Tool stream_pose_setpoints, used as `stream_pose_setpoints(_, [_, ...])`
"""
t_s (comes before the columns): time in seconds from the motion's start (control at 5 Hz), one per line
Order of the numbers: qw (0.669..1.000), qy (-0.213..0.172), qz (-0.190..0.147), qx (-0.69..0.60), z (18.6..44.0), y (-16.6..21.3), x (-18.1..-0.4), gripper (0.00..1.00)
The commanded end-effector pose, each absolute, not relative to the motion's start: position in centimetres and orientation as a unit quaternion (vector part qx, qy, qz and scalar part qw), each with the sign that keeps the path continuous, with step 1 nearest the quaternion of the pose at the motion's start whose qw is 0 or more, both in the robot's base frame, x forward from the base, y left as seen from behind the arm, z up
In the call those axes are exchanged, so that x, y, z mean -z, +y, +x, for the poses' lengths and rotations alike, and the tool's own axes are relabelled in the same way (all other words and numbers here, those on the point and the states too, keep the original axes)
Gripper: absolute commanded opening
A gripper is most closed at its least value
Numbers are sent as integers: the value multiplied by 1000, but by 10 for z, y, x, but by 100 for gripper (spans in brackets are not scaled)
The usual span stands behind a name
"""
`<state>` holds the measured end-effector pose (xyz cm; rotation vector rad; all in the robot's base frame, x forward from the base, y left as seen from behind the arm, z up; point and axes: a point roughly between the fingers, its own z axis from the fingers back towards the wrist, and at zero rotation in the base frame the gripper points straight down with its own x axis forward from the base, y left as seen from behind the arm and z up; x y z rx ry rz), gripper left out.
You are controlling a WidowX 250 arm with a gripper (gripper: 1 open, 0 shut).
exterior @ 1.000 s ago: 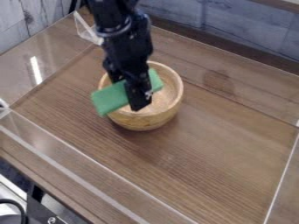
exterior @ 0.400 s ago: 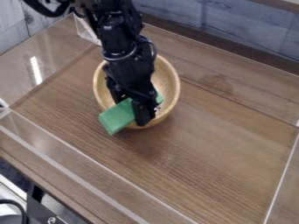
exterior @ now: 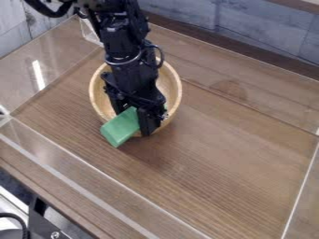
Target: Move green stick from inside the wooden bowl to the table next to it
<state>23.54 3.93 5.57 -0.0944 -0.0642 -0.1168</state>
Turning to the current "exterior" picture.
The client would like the black table leg bracket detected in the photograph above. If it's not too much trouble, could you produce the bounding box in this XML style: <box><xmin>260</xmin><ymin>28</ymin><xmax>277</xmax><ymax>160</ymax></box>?
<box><xmin>28</xmin><ymin>197</ymin><xmax>70</xmax><ymax>239</ymax></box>

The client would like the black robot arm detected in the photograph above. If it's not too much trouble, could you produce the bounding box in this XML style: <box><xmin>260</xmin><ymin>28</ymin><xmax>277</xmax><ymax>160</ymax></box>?
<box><xmin>24</xmin><ymin>0</ymin><xmax>165</xmax><ymax>136</ymax></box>

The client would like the green rectangular block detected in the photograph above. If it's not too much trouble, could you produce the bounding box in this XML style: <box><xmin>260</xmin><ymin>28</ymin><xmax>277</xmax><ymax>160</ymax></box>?
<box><xmin>98</xmin><ymin>104</ymin><xmax>169</xmax><ymax>149</ymax></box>

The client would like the clear acrylic corner bracket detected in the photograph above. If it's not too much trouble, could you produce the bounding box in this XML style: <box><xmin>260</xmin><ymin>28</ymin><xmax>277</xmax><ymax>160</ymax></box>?
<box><xmin>80</xmin><ymin>19</ymin><xmax>102</xmax><ymax>47</ymax></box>

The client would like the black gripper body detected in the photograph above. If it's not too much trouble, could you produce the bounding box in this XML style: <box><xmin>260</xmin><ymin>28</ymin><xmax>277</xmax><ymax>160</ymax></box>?
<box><xmin>101</xmin><ymin>55</ymin><xmax>165</xmax><ymax>108</ymax></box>

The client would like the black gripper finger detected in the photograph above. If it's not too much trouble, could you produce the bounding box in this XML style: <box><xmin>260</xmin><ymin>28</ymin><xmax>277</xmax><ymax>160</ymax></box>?
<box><xmin>137</xmin><ymin>105</ymin><xmax>168</xmax><ymax>136</ymax></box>
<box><xmin>102</xmin><ymin>84</ymin><xmax>133</xmax><ymax>114</ymax></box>

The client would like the wooden bowl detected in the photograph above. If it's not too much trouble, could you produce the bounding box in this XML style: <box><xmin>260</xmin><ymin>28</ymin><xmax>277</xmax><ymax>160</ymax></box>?
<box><xmin>88</xmin><ymin>62</ymin><xmax>182</xmax><ymax>134</ymax></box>

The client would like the black cable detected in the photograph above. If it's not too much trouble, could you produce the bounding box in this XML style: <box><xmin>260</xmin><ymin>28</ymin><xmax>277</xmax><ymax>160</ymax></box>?
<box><xmin>0</xmin><ymin>212</ymin><xmax>30</xmax><ymax>239</ymax></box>

